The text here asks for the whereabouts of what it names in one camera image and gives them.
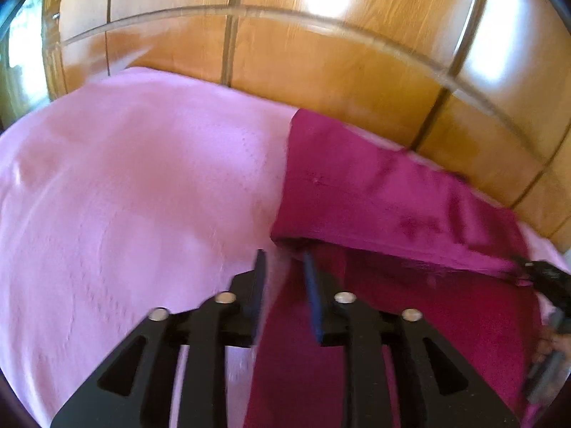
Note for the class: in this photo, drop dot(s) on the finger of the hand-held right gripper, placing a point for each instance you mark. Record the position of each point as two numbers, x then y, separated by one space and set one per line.
521 264

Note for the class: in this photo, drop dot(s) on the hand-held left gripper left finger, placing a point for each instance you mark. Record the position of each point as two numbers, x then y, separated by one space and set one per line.
258 296

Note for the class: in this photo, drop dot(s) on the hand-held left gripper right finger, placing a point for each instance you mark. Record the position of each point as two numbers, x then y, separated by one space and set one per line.
314 303

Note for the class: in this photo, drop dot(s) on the maroon velvet garment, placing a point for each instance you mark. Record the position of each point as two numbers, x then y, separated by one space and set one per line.
379 187

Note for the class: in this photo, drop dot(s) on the person's right hand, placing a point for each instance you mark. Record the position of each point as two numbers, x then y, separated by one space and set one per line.
546 348

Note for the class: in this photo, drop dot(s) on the pink bed cover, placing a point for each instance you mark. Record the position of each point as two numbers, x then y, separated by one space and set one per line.
134 187

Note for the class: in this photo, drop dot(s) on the wooden wardrobe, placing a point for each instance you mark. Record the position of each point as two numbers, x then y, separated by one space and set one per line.
312 76

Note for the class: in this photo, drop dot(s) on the window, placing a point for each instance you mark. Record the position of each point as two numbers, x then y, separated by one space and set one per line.
20 53

